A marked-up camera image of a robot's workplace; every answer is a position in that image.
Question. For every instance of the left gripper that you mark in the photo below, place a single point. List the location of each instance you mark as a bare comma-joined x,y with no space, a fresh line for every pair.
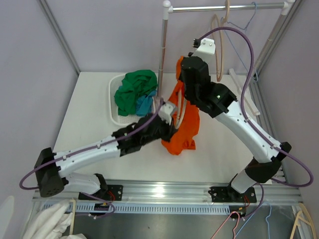
170,130

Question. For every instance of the teal blue t shirt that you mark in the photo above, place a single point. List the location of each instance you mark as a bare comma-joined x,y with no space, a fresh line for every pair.
144,104

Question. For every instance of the orange t shirt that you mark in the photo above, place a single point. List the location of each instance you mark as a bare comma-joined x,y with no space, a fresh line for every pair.
189,128

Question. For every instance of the green t shirt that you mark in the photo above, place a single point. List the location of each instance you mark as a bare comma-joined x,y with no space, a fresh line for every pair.
134,85

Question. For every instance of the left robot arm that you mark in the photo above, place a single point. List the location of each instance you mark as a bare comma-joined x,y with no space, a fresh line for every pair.
56,172

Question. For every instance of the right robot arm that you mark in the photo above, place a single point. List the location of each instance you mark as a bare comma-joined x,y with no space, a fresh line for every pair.
218,101

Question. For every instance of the beige wooden hanger on floor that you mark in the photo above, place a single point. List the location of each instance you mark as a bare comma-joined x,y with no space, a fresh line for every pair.
303,227

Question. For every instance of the white perforated plastic basket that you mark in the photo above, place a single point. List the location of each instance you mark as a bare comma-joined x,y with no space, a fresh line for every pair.
117,119

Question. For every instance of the silver clothes rack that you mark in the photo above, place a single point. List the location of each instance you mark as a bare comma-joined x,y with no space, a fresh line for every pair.
284,6

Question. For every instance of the white cloth pile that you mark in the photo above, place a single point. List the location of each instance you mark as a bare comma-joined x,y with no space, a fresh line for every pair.
52,223

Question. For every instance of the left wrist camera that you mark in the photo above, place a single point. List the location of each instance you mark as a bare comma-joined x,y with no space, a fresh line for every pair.
166,112

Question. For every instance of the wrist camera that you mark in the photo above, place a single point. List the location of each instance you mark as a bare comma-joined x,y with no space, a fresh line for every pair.
166,112
204,48

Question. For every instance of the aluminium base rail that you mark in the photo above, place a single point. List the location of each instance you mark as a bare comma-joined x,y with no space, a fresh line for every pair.
143,197

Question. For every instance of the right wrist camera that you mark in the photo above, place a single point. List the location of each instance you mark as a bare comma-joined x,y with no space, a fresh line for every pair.
204,48

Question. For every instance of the blue wire hanger on floor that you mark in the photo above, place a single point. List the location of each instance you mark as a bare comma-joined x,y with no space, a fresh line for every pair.
266,220

